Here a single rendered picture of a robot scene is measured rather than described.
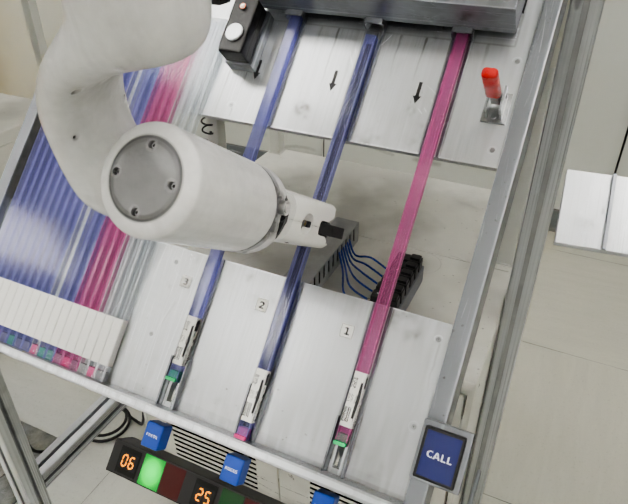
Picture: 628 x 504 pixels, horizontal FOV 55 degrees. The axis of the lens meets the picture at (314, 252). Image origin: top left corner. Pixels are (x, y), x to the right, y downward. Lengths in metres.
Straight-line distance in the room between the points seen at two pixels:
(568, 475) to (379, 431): 1.07
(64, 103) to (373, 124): 0.40
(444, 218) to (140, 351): 0.77
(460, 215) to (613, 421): 0.79
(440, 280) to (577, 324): 1.07
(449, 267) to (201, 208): 0.81
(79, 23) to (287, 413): 0.47
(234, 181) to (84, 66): 0.13
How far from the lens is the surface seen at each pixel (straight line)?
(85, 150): 0.50
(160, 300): 0.79
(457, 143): 0.72
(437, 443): 0.62
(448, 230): 1.30
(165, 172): 0.42
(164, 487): 0.79
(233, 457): 0.72
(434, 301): 1.09
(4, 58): 3.94
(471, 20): 0.75
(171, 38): 0.38
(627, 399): 1.95
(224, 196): 0.44
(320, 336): 0.69
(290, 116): 0.79
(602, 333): 2.16
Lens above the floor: 1.27
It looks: 33 degrees down
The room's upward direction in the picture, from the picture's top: straight up
